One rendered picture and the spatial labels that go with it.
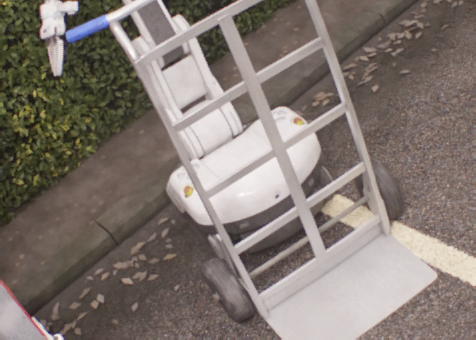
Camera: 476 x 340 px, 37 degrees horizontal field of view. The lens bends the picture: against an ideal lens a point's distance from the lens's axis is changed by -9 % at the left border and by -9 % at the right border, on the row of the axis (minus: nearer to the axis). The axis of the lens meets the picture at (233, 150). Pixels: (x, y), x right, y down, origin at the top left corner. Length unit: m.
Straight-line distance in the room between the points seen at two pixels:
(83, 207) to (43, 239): 0.26
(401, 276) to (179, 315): 0.85
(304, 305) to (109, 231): 1.02
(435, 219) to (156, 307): 1.12
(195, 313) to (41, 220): 1.06
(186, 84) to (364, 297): 1.13
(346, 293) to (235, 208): 0.50
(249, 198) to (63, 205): 1.17
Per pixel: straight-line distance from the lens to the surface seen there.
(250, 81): 2.20
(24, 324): 1.30
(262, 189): 2.69
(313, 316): 2.62
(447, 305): 2.51
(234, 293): 2.55
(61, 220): 3.51
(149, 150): 3.62
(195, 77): 3.07
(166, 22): 2.94
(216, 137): 3.08
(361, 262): 2.73
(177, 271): 3.03
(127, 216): 3.30
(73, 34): 2.09
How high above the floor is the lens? 1.94
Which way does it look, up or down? 34 degrees down
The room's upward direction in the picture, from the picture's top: 24 degrees counter-clockwise
